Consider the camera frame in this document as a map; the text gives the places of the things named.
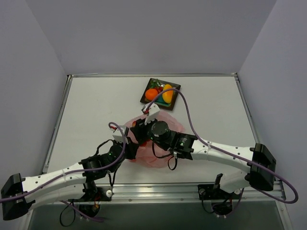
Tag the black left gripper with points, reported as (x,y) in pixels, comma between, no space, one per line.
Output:
(132,148)

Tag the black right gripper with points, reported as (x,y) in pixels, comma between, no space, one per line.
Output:
(138,131)

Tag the pink plastic bag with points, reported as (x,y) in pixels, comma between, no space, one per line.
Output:
(144,155)

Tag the yellow fake mango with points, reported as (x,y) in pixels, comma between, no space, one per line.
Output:
(167,96)

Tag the orange fake tangerine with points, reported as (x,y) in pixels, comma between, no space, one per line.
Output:
(150,94)

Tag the red cherry tomato bunch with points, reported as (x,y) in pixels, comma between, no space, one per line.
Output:
(156,84)

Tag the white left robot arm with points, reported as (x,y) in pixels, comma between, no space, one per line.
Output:
(20,194)

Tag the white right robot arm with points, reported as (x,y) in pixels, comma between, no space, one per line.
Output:
(256,165)

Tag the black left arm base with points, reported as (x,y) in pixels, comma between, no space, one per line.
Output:
(89,203)

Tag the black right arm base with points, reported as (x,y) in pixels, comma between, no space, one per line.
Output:
(218,202)

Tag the dark square teal plate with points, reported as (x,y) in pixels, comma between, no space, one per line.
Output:
(159,101)

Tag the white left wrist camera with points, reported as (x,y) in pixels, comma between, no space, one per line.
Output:
(121,134)

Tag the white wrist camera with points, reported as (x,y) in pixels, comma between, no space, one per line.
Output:
(121,134)
(151,111)

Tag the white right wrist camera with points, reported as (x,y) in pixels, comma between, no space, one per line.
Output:
(151,111)

